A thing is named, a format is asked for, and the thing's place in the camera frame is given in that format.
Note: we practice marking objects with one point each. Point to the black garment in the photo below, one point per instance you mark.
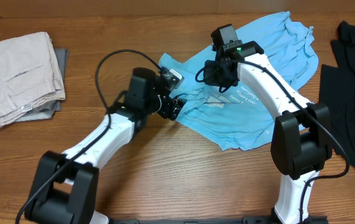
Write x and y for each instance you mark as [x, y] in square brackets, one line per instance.
[337, 89]

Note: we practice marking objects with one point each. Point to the folded grey garment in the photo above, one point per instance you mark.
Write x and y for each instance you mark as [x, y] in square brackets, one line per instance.
[47, 110]

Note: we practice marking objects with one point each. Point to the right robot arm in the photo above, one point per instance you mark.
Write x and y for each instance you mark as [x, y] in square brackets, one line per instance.
[299, 147]

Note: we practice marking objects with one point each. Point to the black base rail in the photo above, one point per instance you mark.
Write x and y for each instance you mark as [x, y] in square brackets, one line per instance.
[189, 221]

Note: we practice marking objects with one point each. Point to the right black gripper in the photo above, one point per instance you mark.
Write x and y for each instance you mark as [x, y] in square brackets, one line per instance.
[209, 79]

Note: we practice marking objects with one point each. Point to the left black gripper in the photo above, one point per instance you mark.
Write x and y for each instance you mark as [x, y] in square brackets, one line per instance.
[171, 106]

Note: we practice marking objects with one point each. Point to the light blue t-shirt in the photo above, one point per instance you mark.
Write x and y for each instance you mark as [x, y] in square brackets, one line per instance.
[236, 118]

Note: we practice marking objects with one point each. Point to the folded beige trousers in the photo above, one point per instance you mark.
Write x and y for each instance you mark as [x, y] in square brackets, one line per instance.
[29, 75]

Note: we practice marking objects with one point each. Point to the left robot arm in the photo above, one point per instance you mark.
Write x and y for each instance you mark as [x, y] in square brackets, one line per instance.
[65, 184]

